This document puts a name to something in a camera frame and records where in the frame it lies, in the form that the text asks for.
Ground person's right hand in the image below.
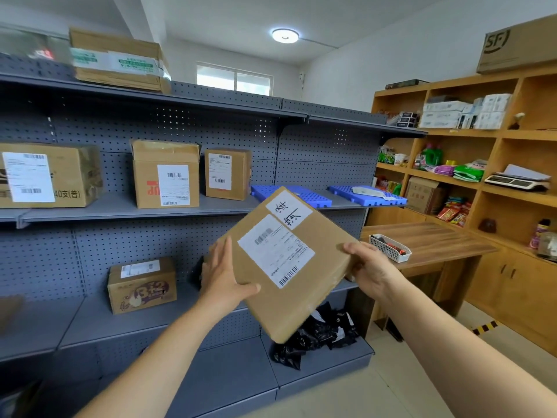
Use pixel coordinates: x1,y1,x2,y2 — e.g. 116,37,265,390
343,243,408,303

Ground person's left hand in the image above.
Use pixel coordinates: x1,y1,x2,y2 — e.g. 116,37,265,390
198,237,262,318

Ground brown parcel box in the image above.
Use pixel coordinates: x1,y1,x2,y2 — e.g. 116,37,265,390
210,186,362,345

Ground wooden shelf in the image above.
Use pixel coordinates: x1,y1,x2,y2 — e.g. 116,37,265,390
364,60,557,358

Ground person's left forearm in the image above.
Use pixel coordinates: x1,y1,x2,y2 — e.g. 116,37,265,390
76,300,229,418

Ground person's right forearm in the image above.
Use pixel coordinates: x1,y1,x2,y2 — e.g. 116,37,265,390
382,276,557,418

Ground printed 3+2 carton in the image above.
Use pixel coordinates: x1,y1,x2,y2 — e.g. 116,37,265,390
107,257,178,315

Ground open cardboard carton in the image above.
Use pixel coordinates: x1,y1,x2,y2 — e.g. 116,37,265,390
405,176,449,215

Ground tall labelled cardboard parcel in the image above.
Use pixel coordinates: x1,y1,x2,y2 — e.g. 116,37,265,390
204,147,253,201

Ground red print cardboard parcel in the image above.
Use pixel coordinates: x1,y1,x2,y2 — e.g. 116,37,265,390
130,139,202,210

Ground wide labelled cardboard parcel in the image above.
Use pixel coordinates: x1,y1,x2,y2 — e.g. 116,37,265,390
0,142,105,210

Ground dark flat box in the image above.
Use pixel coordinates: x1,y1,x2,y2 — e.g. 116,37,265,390
385,78,431,90

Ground large printed cardboard carton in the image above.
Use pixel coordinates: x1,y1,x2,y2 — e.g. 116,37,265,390
476,13,557,75

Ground white plastic basket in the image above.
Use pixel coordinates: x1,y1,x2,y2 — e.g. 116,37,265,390
368,233,413,264

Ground light wooden desk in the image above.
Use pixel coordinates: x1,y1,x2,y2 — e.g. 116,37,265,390
360,221,500,343

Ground white paper sheet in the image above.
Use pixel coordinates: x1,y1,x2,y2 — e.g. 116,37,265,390
351,186,397,201

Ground blue plastic pallet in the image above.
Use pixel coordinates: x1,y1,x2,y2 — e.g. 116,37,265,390
251,185,334,210
327,185,408,208

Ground green snack packets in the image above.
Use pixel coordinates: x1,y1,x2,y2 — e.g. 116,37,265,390
375,176,403,196

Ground pile of black plastic bags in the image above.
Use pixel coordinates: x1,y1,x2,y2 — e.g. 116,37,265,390
270,301,361,372

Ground pile of red snack packets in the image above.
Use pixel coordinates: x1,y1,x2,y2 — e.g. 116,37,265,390
436,196,473,228

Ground grey metal pegboard rack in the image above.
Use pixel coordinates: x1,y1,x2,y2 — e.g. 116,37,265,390
0,52,428,418

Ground green detergent bottle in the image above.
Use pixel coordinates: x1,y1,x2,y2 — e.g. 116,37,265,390
418,143,444,171

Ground green packet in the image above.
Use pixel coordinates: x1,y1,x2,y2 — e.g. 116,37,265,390
452,165,487,183

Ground grey electronic scale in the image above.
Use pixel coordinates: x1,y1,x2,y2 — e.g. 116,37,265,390
484,172,551,192

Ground pink spray bottle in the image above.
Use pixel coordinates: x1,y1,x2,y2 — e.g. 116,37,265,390
529,218,551,250

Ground crumpled taped small carton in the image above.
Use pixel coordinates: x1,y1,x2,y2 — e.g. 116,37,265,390
536,232,557,262

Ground stack of white boxes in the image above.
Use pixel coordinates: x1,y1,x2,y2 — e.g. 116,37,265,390
419,93,513,130

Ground folded white paper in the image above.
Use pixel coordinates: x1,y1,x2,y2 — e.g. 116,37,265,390
502,164,551,181

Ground large green label carton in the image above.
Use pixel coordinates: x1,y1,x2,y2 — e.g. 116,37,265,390
68,28,173,95

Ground wall window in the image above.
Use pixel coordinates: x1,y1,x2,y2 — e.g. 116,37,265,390
196,64,273,96

